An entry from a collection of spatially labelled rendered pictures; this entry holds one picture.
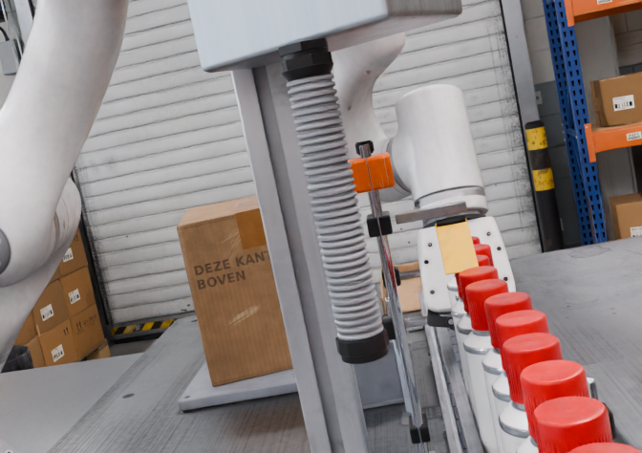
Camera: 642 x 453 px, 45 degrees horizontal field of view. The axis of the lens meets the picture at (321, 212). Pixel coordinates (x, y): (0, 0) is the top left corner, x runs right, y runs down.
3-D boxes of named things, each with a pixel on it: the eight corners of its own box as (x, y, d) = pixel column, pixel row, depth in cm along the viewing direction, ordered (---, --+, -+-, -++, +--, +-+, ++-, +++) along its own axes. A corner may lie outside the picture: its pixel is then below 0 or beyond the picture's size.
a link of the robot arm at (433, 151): (394, 207, 92) (455, 183, 86) (374, 105, 95) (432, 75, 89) (438, 210, 98) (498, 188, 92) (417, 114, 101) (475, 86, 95)
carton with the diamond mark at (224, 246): (355, 355, 128) (323, 194, 125) (212, 388, 126) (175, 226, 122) (332, 313, 158) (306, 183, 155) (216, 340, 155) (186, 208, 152)
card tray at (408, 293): (514, 294, 152) (511, 274, 152) (384, 317, 155) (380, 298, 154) (493, 264, 182) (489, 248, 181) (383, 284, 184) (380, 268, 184)
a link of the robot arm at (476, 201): (409, 197, 88) (414, 223, 87) (486, 182, 87) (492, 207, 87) (411, 212, 96) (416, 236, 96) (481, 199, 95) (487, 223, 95)
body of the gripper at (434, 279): (408, 216, 88) (427, 314, 85) (499, 199, 87) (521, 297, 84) (410, 228, 95) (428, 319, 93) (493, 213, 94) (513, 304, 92)
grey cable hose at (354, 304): (391, 360, 50) (328, 35, 48) (338, 370, 50) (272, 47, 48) (391, 344, 53) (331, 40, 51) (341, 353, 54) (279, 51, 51)
